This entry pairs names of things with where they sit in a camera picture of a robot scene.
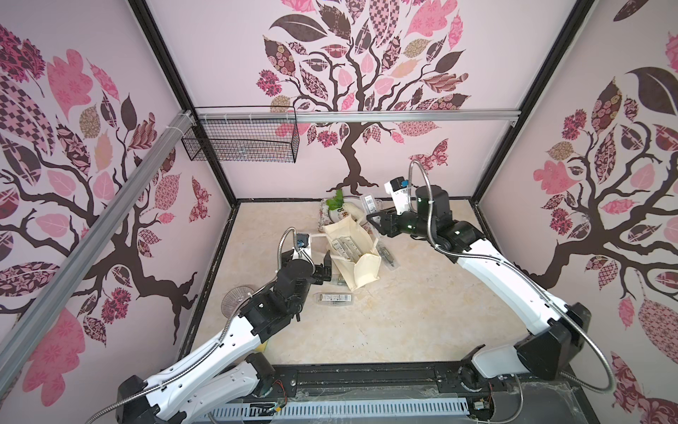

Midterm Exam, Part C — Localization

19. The compass case green card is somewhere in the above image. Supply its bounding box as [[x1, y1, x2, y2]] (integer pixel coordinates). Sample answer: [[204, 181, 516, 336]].
[[376, 242, 399, 270]]

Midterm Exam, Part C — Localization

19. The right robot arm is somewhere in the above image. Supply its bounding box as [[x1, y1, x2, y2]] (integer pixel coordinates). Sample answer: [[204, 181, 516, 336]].
[[367, 177, 591, 386]]

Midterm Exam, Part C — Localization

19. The clear compass case white label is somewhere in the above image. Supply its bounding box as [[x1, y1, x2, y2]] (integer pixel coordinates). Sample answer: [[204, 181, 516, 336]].
[[330, 276, 348, 287]]

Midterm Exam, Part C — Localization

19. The white slotted cable duct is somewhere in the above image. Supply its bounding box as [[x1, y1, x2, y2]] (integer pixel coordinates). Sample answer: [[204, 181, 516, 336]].
[[212, 397, 469, 423]]

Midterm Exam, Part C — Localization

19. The right arm metal hose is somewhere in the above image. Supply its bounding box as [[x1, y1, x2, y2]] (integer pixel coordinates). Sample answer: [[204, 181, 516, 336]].
[[407, 160, 616, 394]]

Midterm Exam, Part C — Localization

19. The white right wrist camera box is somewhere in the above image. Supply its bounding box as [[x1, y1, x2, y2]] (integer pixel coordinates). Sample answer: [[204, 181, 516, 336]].
[[385, 177, 411, 215]]

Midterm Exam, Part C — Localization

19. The left arm metal hose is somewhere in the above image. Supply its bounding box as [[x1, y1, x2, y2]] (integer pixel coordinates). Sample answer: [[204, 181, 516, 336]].
[[84, 226, 314, 424]]

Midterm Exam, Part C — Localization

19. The cream canvas tote bag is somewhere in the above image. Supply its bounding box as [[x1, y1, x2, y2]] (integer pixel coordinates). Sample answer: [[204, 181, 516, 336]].
[[311, 217, 381, 292]]

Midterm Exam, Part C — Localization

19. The floral rectangular tray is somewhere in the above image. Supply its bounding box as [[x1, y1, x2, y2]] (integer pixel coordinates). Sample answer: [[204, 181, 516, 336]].
[[318, 196, 382, 236]]

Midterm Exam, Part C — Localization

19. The black wire basket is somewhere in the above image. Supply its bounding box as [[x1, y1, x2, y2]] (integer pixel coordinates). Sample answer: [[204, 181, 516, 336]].
[[182, 105, 300, 164]]

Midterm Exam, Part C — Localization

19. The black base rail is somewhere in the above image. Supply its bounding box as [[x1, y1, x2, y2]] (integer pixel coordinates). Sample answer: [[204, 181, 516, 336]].
[[242, 361, 517, 402]]

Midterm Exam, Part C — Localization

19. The aluminium rail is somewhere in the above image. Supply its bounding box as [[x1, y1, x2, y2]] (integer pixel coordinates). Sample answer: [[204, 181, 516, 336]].
[[1, 111, 194, 394], [198, 110, 521, 124]]

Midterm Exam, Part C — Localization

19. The green plastic lettuce leaf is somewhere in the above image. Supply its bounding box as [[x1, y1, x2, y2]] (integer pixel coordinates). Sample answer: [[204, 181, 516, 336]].
[[326, 188, 344, 211]]

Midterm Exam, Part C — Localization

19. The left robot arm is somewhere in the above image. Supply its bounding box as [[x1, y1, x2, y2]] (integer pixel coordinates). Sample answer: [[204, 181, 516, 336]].
[[115, 255, 332, 423]]

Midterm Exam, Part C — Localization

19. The arm metal hose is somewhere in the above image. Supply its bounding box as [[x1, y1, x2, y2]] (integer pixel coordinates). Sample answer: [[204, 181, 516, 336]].
[[84, 226, 314, 424], [407, 160, 616, 394]]

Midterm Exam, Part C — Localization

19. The aluminium rail back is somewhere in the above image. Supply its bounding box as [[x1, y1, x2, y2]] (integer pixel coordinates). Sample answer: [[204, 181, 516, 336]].
[[198, 110, 521, 124]]

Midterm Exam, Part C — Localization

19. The aluminium rail left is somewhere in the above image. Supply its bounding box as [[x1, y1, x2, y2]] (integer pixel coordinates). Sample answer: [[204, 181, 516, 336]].
[[1, 111, 194, 394]]

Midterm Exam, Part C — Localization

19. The clear compass set case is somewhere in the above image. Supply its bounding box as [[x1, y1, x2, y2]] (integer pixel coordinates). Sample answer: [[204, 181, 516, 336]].
[[331, 237, 363, 263]]

